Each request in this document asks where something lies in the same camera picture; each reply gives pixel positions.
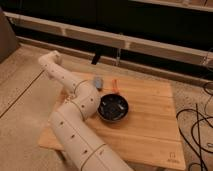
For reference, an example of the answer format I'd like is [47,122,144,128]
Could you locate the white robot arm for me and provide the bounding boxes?
[38,51,133,171]

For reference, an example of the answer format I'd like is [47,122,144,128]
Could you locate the orange marker pen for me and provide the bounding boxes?
[113,79,119,94]

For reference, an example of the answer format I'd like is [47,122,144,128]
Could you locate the grey blue sponge block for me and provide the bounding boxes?
[93,76,103,91]

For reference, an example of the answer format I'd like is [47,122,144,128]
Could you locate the black bowl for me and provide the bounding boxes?
[98,94,129,122]

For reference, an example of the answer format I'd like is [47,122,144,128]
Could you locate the white metal rail frame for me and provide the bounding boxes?
[5,12,213,68]

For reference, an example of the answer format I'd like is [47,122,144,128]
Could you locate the black floor cables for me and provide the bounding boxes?
[175,81,213,171]

